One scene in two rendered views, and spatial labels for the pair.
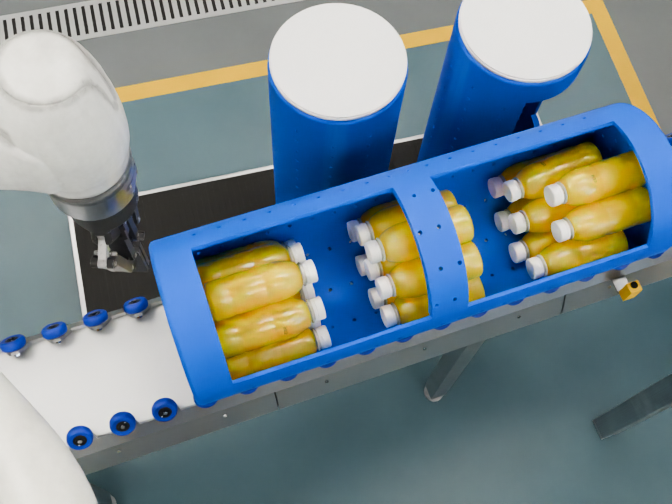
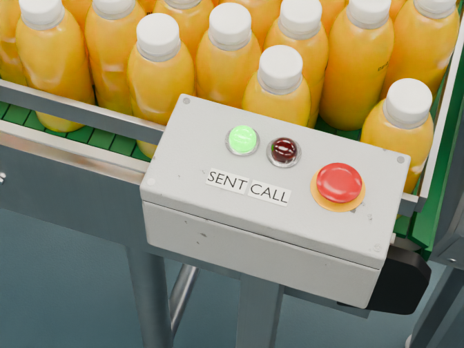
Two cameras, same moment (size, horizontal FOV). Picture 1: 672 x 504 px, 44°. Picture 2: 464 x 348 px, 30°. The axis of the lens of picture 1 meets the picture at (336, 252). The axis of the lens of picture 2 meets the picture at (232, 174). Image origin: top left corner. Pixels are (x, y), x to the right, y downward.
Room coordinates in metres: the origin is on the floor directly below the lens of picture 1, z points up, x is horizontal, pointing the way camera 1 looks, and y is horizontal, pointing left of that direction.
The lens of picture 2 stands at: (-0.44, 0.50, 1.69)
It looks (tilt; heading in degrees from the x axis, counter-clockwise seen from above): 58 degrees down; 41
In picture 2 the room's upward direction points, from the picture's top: 2 degrees clockwise
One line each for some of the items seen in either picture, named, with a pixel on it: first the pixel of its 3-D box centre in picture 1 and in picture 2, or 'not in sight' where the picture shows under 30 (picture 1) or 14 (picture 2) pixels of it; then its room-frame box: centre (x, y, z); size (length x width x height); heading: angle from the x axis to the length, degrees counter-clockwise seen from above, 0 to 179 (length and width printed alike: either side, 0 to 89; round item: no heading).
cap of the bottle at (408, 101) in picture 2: not in sight; (408, 101); (0.01, 0.69, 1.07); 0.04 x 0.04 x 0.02
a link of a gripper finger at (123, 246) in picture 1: (116, 238); not in sight; (0.35, 0.25, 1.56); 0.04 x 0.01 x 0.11; 93
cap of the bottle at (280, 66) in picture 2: not in sight; (280, 67); (-0.04, 0.79, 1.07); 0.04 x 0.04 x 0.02
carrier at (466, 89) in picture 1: (482, 134); not in sight; (1.13, -0.34, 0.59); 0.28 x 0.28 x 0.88
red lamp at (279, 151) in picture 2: not in sight; (284, 149); (-0.12, 0.72, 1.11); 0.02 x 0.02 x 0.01
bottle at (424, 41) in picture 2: not in sight; (418, 52); (0.13, 0.75, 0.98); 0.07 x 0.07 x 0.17
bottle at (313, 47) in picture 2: not in sight; (293, 72); (0.02, 0.82, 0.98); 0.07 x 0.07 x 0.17
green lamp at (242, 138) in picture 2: not in sight; (242, 137); (-0.14, 0.75, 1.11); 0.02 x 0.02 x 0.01
